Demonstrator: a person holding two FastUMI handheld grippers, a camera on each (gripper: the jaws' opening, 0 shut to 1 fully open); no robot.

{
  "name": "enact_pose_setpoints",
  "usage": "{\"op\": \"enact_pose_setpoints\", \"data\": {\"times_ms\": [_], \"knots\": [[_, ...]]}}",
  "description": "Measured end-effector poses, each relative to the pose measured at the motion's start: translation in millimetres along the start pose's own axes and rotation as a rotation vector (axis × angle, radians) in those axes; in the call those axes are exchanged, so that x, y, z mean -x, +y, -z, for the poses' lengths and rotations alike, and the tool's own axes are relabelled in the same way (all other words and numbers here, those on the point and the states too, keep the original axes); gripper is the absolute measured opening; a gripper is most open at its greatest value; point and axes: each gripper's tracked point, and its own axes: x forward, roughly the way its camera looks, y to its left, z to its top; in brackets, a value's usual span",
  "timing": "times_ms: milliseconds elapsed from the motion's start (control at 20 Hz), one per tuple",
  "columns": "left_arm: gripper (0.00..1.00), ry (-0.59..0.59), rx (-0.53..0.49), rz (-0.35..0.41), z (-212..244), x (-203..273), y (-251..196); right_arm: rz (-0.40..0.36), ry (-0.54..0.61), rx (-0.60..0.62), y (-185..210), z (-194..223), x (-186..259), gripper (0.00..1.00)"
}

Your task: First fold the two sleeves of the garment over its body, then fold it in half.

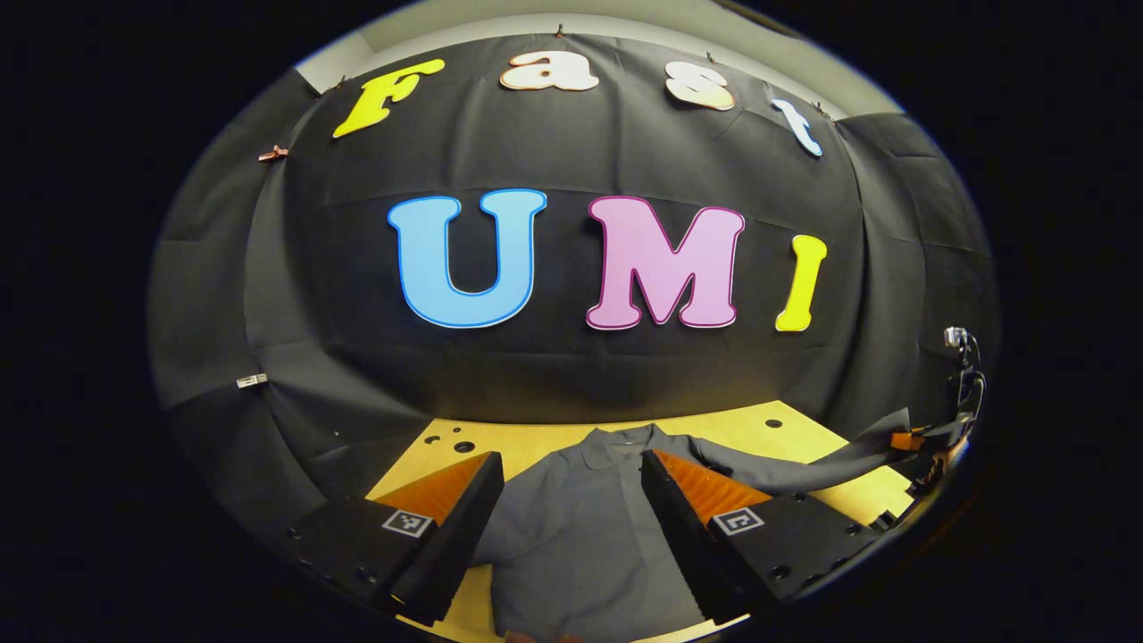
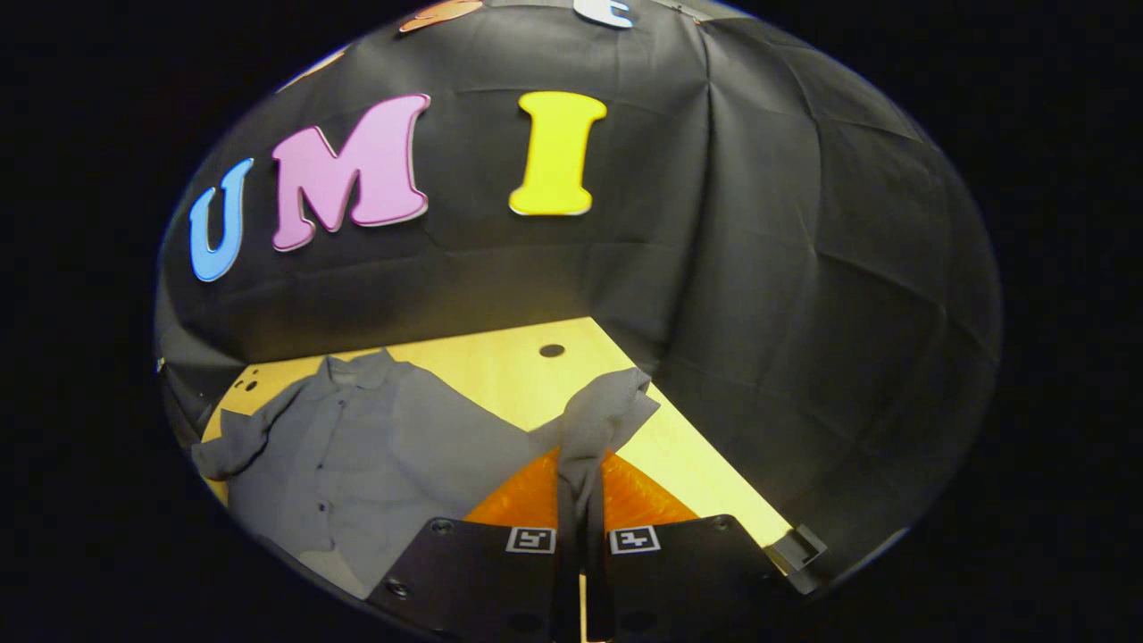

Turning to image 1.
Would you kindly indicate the copper-coloured clip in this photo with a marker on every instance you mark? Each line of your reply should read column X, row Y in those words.
column 273, row 154

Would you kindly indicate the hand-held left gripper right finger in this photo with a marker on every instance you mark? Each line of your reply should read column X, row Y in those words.
column 683, row 545

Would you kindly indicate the grey button-up shirt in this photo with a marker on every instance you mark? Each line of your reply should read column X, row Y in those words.
column 580, row 536

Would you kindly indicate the white clip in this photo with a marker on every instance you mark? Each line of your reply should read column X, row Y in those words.
column 252, row 380

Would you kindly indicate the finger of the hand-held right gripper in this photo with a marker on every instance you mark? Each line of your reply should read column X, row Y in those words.
column 906, row 440
column 930, row 469

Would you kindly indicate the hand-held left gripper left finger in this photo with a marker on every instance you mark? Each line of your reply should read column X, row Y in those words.
column 455, row 549

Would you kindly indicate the black backdrop cloth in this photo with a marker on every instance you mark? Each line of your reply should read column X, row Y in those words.
column 571, row 161

